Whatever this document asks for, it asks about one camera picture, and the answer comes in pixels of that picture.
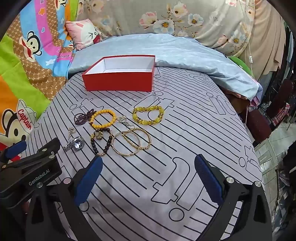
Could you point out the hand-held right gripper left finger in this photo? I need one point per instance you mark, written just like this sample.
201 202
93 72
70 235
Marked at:
89 180

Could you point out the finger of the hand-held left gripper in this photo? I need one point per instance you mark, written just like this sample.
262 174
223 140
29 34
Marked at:
49 148
15 149

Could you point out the silver dangle earring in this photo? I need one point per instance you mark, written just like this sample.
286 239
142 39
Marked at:
122 120

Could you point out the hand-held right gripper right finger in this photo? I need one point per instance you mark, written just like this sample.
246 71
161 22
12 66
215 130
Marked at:
208 180

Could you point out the small silver earring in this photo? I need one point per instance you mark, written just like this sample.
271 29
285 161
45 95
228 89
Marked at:
71 132

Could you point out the beige curtain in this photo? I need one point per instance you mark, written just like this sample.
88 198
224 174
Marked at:
268 41

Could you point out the silver wristwatch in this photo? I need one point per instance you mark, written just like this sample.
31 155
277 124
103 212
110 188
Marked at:
77 141

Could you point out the red cardboard box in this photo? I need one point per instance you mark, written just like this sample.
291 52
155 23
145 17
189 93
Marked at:
115 81

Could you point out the light blue blanket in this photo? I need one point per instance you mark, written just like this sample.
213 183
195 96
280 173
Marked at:
185 53

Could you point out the pink cartoon pillow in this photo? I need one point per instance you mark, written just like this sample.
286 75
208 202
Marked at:
85 32

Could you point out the dark red stool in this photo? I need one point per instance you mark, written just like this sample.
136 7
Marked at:
259 125

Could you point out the colourful cartoon monkey blanket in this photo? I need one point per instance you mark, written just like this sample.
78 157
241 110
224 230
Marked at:
34 69

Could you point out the green plastic chair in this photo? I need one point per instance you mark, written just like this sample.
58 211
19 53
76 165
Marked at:
240 63

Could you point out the dark wooden chair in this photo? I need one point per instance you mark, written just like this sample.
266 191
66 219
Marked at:
281 92

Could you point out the gold bangle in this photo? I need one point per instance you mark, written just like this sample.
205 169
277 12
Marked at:
124 154

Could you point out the grey floral blanket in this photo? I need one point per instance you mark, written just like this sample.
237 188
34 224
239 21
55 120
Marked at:
138 14

